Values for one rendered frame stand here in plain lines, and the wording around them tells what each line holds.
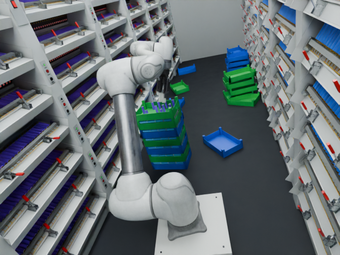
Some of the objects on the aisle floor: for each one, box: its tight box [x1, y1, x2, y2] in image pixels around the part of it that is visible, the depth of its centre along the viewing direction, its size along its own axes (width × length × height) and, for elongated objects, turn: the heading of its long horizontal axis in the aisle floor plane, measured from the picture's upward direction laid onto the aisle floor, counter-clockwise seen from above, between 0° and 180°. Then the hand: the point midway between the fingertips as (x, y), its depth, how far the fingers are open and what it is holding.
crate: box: [151, 147, 192, 169], centre depth 204 cm, size 30×20×8 cm
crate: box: [202, 127, 243, 158], centre depth 207 cm, size 30×20×8 cm
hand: (162, 97), depth 171 cm, fingers open, 3 cm apart
